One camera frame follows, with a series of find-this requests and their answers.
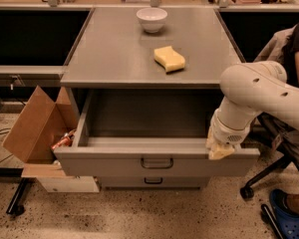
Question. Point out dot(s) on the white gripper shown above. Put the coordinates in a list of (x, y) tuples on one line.
[(224, 132)]

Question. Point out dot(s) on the grey top drawer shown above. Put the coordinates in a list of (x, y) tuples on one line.
[(149, 133)]

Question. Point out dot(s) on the grey drawer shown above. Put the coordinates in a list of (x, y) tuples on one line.
[(149, 133), (153, 182)]

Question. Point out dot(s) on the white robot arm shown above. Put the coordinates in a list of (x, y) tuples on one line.
[(250, 89)]

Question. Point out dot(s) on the grey drawer cabinet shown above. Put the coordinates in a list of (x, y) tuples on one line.
[(116, 53)]

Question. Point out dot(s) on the grey bottom drawer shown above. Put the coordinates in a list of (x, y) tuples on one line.
[(153, 182)]

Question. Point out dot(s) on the open cardboard box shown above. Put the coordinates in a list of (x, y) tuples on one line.
[(40, 124)]

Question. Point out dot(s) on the black office chair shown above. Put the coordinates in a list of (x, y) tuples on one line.
[(267, 134)]

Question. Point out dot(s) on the yellow sponge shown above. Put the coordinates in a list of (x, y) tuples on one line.
[(170, 59)]

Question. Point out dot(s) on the blue croc shoe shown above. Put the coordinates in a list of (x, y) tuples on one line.
[(287, 221)]

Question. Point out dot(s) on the grey jacket on chair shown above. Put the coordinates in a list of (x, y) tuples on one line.
[(273, 50)]

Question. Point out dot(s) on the white ceramic bowl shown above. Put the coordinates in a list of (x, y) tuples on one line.
[(152, 19)]

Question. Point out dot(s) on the red snack bag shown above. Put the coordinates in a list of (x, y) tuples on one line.
[(66, 140)]

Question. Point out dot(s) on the black desk leg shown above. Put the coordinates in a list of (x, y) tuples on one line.
[(16, 205)]

